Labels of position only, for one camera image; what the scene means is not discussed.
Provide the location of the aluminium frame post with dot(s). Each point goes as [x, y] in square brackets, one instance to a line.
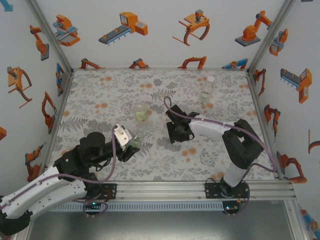
[52, 37]
[296, 220]
[269, 37]

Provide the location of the clear bottle green white label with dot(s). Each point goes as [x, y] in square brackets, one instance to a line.
[205, 93]

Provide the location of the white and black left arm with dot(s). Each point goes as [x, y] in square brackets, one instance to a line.
[45, 190]

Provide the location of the floral patterned table cover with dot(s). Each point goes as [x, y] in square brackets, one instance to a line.
[100, 100]

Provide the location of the grey sheet metal tray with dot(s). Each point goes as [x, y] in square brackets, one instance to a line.
[162, 225]

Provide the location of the clear bottle pale yellow label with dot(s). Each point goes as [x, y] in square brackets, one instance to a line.
[141, 115]

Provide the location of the aluminium table edge rail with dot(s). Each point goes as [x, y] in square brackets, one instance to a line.
[264, 125]
[56, 125]
[160, 69]

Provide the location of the wide aluminium frame rail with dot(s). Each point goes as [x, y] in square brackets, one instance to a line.
[162, 190]

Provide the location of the controller board with LED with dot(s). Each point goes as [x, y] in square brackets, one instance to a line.
[93, 205]
[230, 208]

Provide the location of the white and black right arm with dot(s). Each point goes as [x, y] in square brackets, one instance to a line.
[242, 145]

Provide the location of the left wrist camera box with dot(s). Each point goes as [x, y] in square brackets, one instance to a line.
[122, 136]

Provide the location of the clear bottle bright green label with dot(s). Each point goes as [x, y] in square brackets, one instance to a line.
[136, 142]

